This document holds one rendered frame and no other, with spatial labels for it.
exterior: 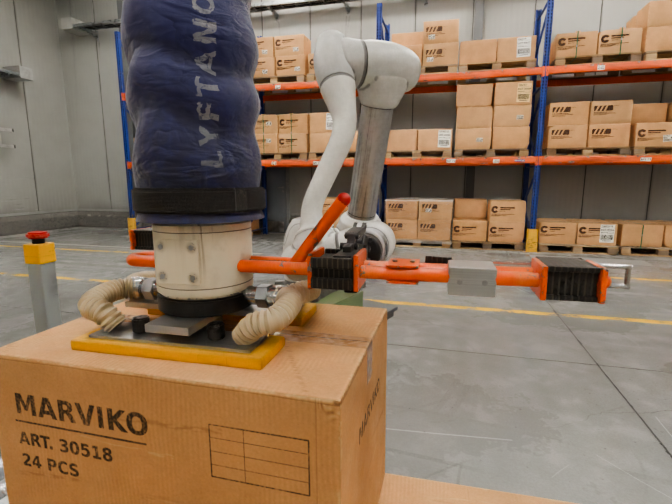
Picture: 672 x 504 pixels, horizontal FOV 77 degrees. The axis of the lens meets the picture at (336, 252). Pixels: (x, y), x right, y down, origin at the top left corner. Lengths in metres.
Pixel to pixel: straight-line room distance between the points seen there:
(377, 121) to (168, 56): 0.77
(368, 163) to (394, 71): 0.28
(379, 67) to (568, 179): 8.23
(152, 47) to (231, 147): 0.18
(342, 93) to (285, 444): 0.88
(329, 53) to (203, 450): 1.00
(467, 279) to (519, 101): 7.35
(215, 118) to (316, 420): 0.46
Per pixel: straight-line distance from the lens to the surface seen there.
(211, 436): 0.67
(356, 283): 0.67
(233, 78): 0.73
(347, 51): 1.27
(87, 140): 12.85
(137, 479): 0.79
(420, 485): 1.09
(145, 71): 0.73
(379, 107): 1.33
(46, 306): 1.82
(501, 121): 7.90
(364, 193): 1.41
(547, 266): 0.67
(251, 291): 0.76
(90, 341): 0.80
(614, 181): 9.58
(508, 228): 7.90
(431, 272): 0.66
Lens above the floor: 1.22
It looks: 10 degrees down
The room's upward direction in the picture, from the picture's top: straight up
